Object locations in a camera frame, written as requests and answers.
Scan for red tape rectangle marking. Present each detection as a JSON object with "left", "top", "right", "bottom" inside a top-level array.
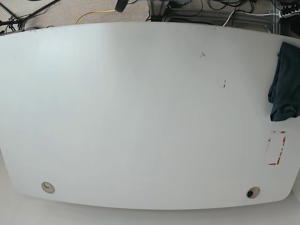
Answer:
[{"left": 265, "top": 131, "right": 286, "bottom": 165}]

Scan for yellow cable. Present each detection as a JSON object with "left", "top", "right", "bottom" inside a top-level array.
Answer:
[{"left": 75, "top": 10, "right": 117, "bottom": 25}]

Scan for black microphone object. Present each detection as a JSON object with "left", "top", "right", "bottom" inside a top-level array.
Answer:
[{"left": 115, "top": 0, "right": 128, "bottom": 13}]

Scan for right table cable grommet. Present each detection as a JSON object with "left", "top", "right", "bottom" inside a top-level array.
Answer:
[{"left": 246, "top": 187, "right": 260, "bottom": 199}]

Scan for table cable grommet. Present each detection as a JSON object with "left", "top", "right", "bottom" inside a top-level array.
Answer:
[
  {"left": 246, "top": 187, "right": 260, "bottom": 199},
  {"left": 41, "top": 182, "right": 55, "bottom": 194}
]

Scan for dark blue T-shirt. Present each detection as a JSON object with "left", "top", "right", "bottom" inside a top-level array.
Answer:
[{"left": 268, "top": 42, "right": 300, "bottom": 122}]

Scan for white power strip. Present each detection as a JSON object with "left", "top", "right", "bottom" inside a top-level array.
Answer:
[{"left": 279, "top": 4, "right": 300, "bottom": 18}]

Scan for left table cable grommet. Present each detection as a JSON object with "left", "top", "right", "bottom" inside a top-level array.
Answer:
[{"left": 41, "top": 182, "right": 55, "bottom": 194}]

